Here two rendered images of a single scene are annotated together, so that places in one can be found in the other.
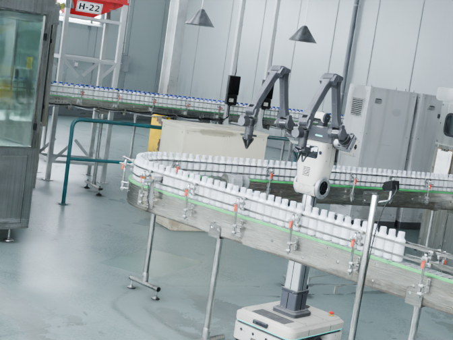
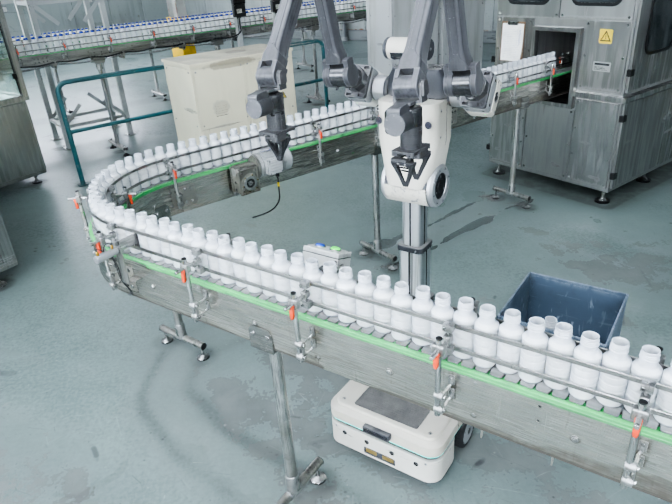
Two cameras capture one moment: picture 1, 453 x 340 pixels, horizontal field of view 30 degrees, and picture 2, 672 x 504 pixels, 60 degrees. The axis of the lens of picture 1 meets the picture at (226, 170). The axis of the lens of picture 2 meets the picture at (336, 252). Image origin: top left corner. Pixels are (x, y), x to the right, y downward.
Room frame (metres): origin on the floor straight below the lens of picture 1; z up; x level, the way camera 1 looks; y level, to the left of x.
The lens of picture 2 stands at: (3.86, -0.08, 1.95)
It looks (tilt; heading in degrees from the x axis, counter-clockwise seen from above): 27 degrees down; 354
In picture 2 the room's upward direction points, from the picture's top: 4 degrees counter-clockwise
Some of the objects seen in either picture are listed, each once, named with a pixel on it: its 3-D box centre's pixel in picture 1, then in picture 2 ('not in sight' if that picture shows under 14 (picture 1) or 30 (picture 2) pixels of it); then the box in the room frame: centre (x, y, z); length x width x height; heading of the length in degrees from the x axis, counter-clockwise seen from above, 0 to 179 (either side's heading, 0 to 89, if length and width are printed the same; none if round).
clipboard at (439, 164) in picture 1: (441, 163); (511, 41); (8.76, -2.21, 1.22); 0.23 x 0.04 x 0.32; 30
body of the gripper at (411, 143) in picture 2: (302, 143); (411, 140); (5.30, -0.45, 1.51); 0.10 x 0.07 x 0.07; 138
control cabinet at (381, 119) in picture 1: (371, 155); (402, 38); (11.48, -1.93, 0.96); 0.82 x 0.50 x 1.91; 120
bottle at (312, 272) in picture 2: (247, 202); (313, 284); (5.36, -0.17, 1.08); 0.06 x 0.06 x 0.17
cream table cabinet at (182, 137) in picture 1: (207, 176); (235, 114); (9.79, 0.20, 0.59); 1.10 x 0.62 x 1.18; 120
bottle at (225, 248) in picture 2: (208, 190); (226, 259); (5.59, 0.10, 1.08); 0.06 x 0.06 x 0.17
